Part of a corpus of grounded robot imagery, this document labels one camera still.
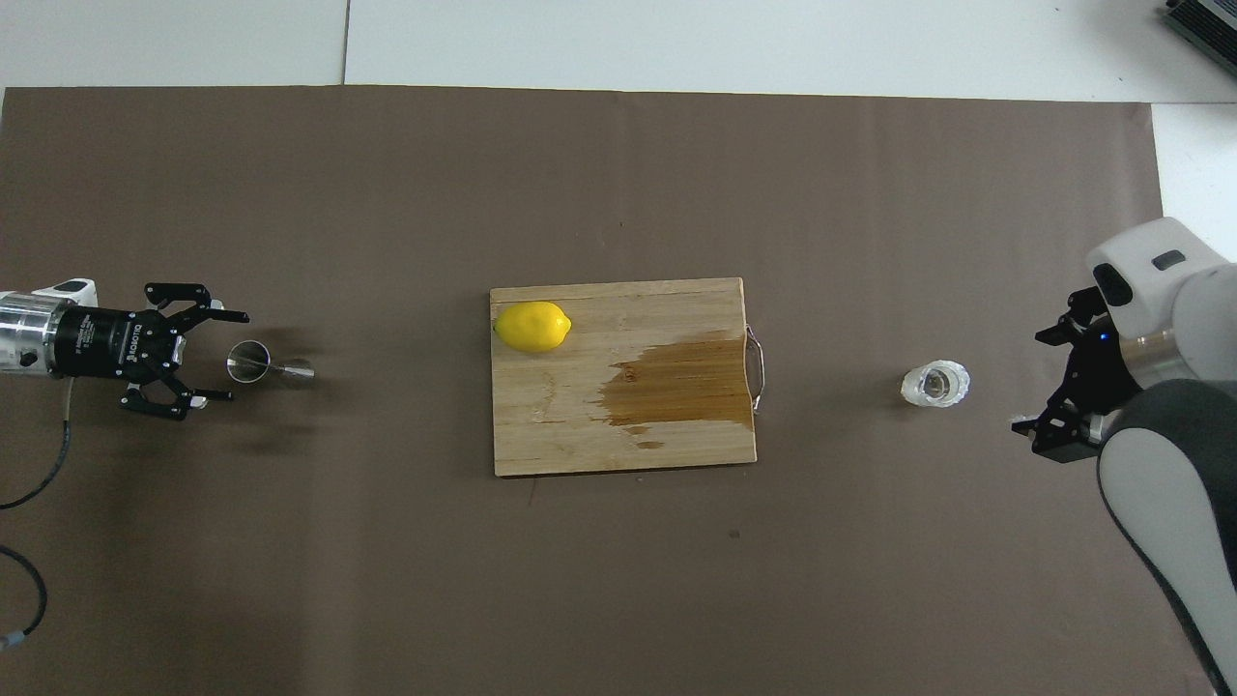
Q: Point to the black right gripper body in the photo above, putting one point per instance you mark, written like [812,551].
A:
[1097,372]

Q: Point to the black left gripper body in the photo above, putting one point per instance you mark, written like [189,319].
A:
[106,343]

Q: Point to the steel double jigger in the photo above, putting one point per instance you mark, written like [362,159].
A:
[249,362]

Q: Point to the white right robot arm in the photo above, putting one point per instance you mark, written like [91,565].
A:
[1160,483]

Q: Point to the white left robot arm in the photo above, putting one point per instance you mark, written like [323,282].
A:
[24,333]

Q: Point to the brown paper table mat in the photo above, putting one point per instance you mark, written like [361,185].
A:
[387,213]

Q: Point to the grey vented device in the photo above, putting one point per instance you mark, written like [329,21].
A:
[1208,19]

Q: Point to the yellow lemon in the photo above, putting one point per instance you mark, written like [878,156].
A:
[532,327]

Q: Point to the wooden cutting board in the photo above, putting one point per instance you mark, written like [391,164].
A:
[580,425]

